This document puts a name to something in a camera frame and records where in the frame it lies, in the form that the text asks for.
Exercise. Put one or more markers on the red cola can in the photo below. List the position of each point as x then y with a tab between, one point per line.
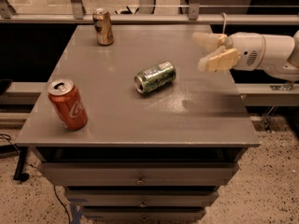
66	100

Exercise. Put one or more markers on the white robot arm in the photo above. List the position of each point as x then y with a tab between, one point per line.
277	55

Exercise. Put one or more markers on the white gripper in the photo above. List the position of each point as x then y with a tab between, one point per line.
248	50

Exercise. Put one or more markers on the green soda can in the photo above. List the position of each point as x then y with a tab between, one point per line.
155	77

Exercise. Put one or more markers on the black stand leg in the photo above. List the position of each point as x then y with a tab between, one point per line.
20	175

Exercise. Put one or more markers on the grey drawer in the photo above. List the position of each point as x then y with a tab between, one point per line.
141	198
138	174
152	214

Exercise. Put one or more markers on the top grey drawer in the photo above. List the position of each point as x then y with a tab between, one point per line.
138	174

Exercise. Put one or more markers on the gold brown soda can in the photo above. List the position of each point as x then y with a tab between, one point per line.
103	27

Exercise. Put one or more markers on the bottom grey drawer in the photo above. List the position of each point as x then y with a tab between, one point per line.
152	214

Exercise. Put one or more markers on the middle grey drawer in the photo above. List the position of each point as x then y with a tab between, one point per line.
141	198

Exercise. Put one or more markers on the grey metal railing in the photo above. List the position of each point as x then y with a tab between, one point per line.
248	12

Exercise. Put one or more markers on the grey drawer cabinet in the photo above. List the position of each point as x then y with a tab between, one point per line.
197	118

